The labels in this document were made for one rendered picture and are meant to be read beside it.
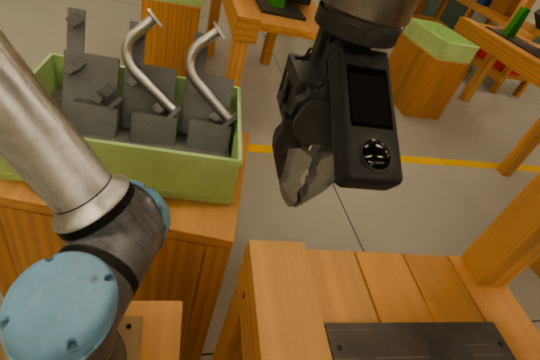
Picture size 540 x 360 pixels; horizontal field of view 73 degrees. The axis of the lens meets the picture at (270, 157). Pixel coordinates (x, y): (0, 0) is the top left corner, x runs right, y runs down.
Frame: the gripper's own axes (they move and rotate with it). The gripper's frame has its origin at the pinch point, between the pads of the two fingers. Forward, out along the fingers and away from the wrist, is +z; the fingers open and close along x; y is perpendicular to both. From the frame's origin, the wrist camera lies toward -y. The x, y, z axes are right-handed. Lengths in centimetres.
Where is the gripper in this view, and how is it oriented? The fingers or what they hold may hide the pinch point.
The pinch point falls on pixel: (296, 202)
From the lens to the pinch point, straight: 40.5
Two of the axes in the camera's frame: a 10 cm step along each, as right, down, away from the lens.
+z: -2.4, 7.6, 6.0
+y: -1.3, -6.4, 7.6
